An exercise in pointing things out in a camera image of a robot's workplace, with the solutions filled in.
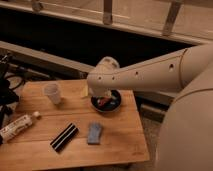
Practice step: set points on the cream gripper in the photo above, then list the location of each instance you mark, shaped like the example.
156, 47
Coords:
95, 92

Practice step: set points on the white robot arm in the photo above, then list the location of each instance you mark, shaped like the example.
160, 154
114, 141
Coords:
186, 136

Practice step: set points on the red snack packet in bowl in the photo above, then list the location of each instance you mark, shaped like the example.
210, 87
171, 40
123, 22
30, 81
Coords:
104, 101

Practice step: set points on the dark blue bowl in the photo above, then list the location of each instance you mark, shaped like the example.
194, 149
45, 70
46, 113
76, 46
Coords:
107, 104

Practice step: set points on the translucent plastic cup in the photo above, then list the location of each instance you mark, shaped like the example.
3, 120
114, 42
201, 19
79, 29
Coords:
52, 91

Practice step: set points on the blue sponge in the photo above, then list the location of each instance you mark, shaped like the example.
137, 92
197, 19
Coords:
94, 134

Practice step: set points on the black white striped block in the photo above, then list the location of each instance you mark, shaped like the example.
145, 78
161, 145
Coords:
64, 137

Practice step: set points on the black equipment at left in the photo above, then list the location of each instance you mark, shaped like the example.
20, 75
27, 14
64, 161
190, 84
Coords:
7, 95

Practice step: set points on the white plastic bottle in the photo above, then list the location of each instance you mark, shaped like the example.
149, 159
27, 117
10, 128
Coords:
14, 128

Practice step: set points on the metal railing frame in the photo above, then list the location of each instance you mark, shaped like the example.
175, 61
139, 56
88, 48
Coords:
188, 21

